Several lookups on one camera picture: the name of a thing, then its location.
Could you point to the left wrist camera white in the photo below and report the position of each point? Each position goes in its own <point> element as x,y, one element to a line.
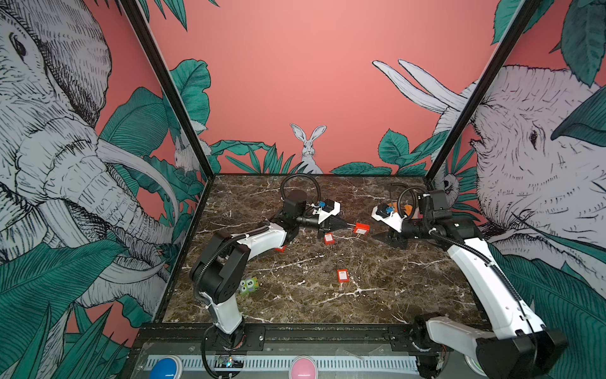
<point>326,209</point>

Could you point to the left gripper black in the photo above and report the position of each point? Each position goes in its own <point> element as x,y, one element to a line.
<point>333,227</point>

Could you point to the black mounting rail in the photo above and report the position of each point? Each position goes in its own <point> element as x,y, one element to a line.
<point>258,336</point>

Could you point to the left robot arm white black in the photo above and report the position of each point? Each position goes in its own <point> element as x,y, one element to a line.
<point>217,273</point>

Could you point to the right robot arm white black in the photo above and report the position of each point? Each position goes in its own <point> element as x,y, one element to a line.
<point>519,344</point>

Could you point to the blue push button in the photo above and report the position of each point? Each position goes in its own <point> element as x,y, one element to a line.
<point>169,367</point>

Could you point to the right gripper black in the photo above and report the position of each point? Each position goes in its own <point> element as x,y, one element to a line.
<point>393,241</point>

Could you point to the white slotted cable duct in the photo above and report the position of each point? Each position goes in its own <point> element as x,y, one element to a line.
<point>346,363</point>

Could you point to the green monster toy cube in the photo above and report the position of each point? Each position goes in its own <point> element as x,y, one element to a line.
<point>249,286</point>

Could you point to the pink push button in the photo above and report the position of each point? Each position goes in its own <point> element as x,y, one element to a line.
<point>303,367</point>

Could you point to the orange shark plush toy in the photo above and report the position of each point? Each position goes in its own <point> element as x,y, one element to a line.
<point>408,211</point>

